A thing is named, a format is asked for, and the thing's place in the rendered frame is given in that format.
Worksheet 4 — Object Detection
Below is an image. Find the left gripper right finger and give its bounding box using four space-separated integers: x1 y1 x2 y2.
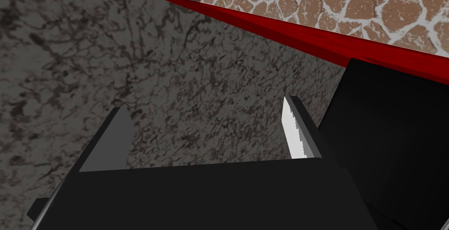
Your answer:
281 95 323 160

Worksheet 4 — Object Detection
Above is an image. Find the black box cabinet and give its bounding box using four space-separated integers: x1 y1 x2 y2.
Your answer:
317 57 449 230

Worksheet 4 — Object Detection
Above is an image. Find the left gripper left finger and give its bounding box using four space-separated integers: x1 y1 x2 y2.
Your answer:
78 106 135 173

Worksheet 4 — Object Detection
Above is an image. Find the red wooden board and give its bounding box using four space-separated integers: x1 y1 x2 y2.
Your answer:
133 0 449 85

